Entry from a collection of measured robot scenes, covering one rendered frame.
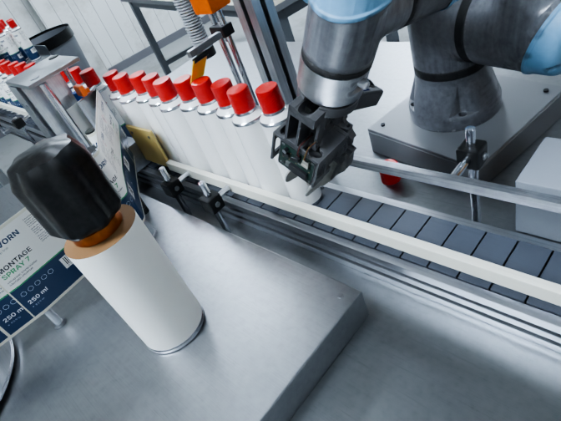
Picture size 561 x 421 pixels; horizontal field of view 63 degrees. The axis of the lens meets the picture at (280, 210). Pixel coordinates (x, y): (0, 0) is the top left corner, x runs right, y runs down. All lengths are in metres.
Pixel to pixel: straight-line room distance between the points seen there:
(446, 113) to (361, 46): 0.37
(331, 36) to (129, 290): 0.35
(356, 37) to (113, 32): 5.01
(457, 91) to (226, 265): 0.45
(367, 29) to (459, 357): 0.37
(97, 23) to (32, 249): 4.69
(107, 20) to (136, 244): 4.90
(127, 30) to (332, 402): 5.08
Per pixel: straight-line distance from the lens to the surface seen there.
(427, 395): 0.56
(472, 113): 0.81
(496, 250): 0.61
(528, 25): 0.66
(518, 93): 0.89
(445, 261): 0.57
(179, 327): 0.61
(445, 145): 0.79
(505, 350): 0.59
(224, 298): 0.65
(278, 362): 0.56
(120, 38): 5.41
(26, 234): 0.73
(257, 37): 0.80
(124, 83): 0.97
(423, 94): 0.81
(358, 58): 0.46
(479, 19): 0.70
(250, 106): 0.67
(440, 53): 0.76
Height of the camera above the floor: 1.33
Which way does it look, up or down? 37 degrees down
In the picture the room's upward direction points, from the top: 23 degrees counter-clockwise
